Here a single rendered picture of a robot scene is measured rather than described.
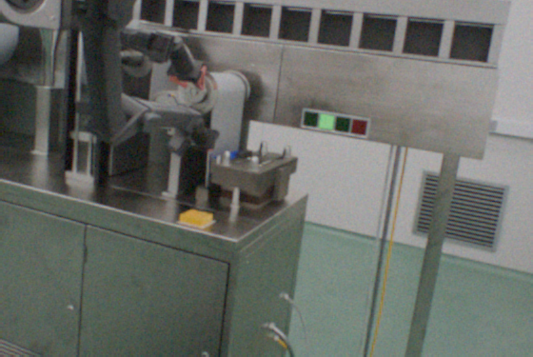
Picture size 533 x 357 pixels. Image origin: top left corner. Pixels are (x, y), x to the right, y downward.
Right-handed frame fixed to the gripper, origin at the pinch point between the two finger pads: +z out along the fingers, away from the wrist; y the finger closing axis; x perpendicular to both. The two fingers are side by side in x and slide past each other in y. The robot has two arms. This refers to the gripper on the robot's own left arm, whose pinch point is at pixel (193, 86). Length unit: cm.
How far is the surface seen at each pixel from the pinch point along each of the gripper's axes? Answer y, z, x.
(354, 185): 10, 260, 109
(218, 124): 5.5, 14.7, -3.3
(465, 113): 82, 27, 24
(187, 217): 13.6, 5.1, -41.2
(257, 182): 25.0, 17.4, -20.2
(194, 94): -0.7, 3.6, -0.6
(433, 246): 79, 73, -5
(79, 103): -37.3, 0.3, -13.1
